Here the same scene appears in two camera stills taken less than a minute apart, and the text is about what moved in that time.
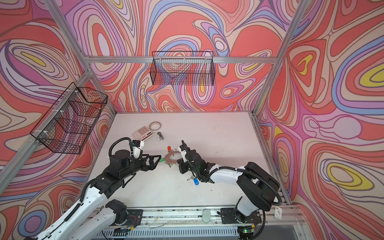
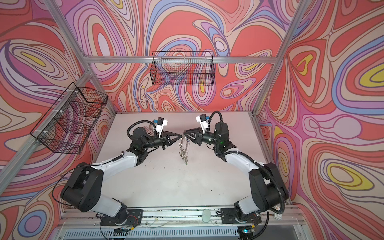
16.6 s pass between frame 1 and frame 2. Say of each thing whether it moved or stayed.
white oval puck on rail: stayed
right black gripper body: moved
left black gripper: moved
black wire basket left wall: stayed
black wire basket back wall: stayed
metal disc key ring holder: moved
